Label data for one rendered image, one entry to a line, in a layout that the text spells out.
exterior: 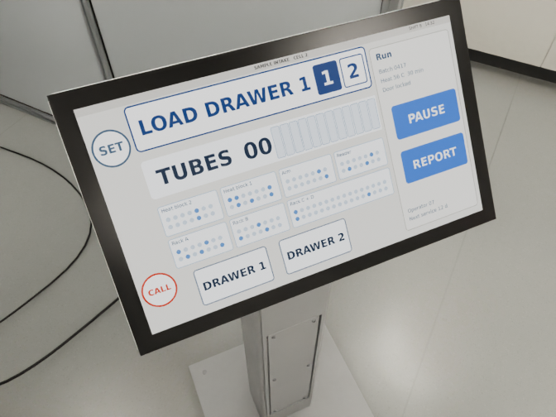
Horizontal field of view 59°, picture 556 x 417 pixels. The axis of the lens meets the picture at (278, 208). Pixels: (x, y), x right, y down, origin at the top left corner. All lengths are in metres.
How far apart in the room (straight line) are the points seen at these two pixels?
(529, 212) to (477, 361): 0.70
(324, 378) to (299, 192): 1.04
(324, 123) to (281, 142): 0.06
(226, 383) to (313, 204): 1.03
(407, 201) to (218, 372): 1.05
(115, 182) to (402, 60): 0.38
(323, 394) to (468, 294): 0.64
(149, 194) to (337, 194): 0.23
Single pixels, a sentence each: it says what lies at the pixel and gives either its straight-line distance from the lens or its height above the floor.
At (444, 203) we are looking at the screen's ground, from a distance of 0.72.
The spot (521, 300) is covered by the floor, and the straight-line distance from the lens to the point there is 1.92.
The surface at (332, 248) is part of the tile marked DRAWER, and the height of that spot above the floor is 1.00.
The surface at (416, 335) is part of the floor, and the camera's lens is 1.74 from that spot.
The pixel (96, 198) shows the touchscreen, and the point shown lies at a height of 1.11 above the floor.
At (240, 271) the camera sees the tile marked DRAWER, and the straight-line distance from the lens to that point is 0.61.
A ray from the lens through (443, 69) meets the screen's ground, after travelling 0.71.
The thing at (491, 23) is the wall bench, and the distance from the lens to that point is 2.69.
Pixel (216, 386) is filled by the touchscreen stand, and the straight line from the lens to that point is 1.59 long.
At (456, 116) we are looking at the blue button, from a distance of 0.72.
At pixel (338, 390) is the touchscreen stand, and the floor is 0.04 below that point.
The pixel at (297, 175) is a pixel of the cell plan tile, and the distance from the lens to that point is 0.61.
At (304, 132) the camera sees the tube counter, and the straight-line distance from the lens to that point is 0.61.
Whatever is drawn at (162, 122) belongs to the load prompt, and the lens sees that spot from 0.57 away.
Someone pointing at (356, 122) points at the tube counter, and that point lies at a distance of 0.64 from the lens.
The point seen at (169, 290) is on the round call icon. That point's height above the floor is 1.01.
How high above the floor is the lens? 1.52
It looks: 51 degrees down
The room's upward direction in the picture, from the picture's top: straight up
